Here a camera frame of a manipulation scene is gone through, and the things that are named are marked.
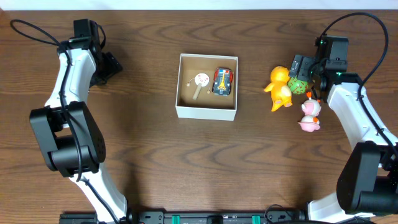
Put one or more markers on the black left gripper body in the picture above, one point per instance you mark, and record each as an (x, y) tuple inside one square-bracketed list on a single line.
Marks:
[(110, 66)]

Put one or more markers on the orange duck toy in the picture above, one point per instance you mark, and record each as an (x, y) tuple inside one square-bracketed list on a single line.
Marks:
[(281, 94)]

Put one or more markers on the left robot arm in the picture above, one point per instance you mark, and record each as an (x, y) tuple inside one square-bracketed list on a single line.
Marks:
[(68, 136)]

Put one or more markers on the white pellet drum toy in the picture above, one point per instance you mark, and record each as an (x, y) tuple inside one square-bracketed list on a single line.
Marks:
[(201, 80)]

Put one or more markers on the grey toy car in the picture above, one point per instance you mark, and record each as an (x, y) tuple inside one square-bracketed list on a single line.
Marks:
[(222, 82)]

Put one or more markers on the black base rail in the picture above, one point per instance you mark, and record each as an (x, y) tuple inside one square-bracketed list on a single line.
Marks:
[(272, 216)]

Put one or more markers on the green polyhedral die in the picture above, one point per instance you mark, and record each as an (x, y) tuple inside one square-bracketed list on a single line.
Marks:
[(297, 86)]

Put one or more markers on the white cardboard box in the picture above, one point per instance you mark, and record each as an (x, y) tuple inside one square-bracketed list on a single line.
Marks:
[(208, 105)]

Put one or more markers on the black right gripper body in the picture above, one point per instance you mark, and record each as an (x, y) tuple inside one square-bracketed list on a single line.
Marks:
[(304, 71)]

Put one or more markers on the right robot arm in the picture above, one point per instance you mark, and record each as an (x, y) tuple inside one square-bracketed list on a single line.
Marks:
[(367, 186)]

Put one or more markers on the pink planet figure toy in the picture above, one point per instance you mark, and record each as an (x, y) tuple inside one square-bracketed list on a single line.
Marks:
[(311, 109)]

